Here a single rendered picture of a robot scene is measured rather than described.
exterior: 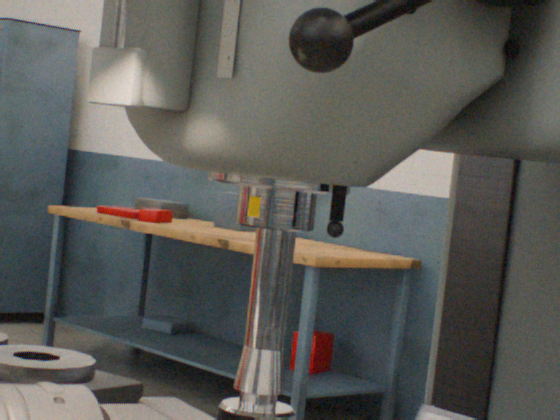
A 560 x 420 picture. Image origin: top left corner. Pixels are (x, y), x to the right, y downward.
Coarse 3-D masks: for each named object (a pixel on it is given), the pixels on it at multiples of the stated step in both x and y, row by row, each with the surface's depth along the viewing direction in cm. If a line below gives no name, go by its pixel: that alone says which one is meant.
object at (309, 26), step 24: (384, 0) 57; (408, 0) 58; (432, 0) 59; (504, 0) 65; (528, 0) 65; (312, 24) 53; (336, 24) 54; (360, 24) 56; (384, 24) 57; (312, 48) 53; (336, 48) 54
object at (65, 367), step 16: (0, 336) 97; (0, 352) 90; (16, 352) 91; (32, 352) 92; (48, 352) 92; (64, 352) 93; (0, 368) 86; (16, 368) 86; (32, 368) 86; (48, 368) 86; (64, 368) 87; (80, 368) 88; (16, 384) 86; (32, 384) 86; (64, 384) 87; (80, 384) 88; (96, 384) 89; (112, 384) 89; (128, 384) 91; (112, 400) 89; (128, 400) 90
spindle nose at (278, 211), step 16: (240, 192) 70; (256, 192) 69; (272, 192) 69; (288, 192) 69; (304, 192) 70; (240, 208) 70; (272, 208) 69; (288, 208) 69; (304, 208) 70; (240, 224) 70; (256, 224) 69; (272, 224) 69; (288, 224) 69; (304, 224) 70
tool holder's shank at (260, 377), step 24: (264, 240) 71; (288, 240) 71; (264, 264) 71; (288, 264) 71; (264, 288) 71; (288, 288) 71; (264, 312) 71; (264, 336) 71; (240, 360) 72; (264, 360) 71; (240, 384) 71; (264, 384) 71; (264, 408) 71
